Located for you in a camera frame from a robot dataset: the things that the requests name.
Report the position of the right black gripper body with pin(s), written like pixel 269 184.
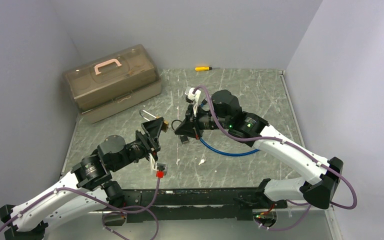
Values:
pixel 204 120

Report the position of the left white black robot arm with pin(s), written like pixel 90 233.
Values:
pixel 87 187

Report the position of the aluminium frame rail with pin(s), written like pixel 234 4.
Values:
pixel 259 91

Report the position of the translucent brown toolbox pink handle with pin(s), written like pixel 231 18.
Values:
pixel 111 84

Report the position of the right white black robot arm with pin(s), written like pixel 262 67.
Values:
pixel 319 176

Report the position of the brass padlock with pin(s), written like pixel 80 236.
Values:
pixel 149 114

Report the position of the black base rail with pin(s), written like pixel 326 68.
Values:
pixel 240 203

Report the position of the yellow handled screwdriver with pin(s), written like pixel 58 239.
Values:
pixel 202 68

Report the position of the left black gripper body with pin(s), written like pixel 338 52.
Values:
pixel 148 144

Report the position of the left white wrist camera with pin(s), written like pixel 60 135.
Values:
pixel 157 165

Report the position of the blue cable lock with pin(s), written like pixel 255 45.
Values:
pixel 227 153

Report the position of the small black cable lock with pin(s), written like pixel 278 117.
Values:
pixel 183 139

